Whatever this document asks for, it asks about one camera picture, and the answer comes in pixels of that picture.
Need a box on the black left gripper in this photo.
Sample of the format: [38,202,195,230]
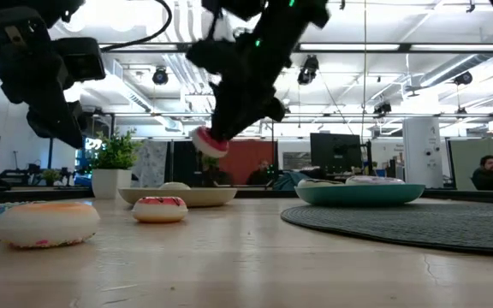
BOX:
[0,7,96,150]

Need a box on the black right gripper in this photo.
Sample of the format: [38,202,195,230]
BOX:
[210,16,303,141]

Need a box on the small red frosted donut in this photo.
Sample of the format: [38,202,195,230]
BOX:
[189,126,230,159]

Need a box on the small orange frosted donut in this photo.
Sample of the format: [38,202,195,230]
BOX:
[0,201,101,250]

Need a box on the small red striped donut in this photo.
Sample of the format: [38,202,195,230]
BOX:
[132,196,189,224]

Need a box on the small green plant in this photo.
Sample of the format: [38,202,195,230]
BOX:
[42,169,62,187]

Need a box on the green plant in white pot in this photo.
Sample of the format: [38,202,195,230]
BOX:
[88,127,144,200]

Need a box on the black ceiling spotlight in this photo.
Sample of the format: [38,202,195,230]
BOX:
[296,54,320,86]
[151,66,169,86]
[452,70,474,86]

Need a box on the beige round plate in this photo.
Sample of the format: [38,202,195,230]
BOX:
[117,187,238,209]

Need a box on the black computer monitor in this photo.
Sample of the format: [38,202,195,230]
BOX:
[309,132,363,175]

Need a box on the teal round plate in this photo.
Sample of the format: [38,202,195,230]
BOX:
[294,182,426,207]

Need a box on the purple donut with chocolate stripes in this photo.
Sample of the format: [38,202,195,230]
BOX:
[344,175,406,186]

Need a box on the white column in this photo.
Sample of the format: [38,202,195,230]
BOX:
[402,115,444,189]

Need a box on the grey round woven mat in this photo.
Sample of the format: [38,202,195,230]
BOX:
[280,202,493,258]

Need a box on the orange partition wall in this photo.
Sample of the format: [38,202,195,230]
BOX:
[218,139,278,186]

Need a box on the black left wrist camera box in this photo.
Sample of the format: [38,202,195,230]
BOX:
[53,37,107,83]

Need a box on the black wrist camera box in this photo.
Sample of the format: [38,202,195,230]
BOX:
[53,37,107,83]
[185,38,233,74]

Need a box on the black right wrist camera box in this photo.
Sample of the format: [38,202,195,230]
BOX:
[185,38,233,74]

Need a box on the black aluminium table frame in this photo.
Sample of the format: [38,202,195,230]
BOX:
[0,187,493,207]

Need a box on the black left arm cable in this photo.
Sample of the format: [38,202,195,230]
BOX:
[99,0,174,53]

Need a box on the grey partition wall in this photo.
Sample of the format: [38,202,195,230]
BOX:
[447,139,493,192]

